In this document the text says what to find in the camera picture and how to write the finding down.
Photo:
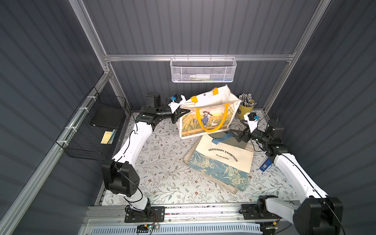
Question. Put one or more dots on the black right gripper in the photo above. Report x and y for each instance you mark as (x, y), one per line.
(245, 134)

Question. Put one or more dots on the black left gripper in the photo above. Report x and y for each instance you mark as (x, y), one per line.
(175, 112)

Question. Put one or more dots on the olive green canvas bag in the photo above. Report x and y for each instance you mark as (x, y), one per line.
(229, 139)

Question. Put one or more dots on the cream tote bag front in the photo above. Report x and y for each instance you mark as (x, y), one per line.
(205, 173)

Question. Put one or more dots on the cream tote yellow handles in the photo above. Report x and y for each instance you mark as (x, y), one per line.
(210, 112)

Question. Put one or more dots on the cream tote blue print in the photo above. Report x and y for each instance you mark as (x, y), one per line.
(223, 160)

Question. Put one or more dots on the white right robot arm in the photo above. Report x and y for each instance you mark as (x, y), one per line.
(317, 213)

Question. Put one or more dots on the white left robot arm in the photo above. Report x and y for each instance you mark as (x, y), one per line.
(119, 174)

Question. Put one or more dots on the yellow pencil cup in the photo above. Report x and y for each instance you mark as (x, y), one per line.
(245, 107)

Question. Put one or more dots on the bundle of pencils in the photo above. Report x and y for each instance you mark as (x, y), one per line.
(246, 100)

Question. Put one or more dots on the white tube in basket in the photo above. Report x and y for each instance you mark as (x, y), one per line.
(200, 77)

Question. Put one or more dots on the blue black marker device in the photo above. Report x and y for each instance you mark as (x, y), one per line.
(265, 165)

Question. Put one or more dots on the black notebook in basket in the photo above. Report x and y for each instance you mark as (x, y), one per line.
(108, 117)

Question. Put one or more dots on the yellow sticky notepad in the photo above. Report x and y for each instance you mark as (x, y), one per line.
(106, 137)

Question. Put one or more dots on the small green circuit board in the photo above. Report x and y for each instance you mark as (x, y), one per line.
(145, 228)

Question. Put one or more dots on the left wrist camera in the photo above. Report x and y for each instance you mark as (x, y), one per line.
(176, 101)

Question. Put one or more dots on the white wire wall basket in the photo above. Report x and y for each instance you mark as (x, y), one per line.
(222, 70)

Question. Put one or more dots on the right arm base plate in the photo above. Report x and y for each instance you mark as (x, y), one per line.
(249, 211)

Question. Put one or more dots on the black wire wall basket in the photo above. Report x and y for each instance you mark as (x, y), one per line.
(83, 140)

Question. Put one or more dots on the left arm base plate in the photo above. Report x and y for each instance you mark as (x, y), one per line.
(149, 215)

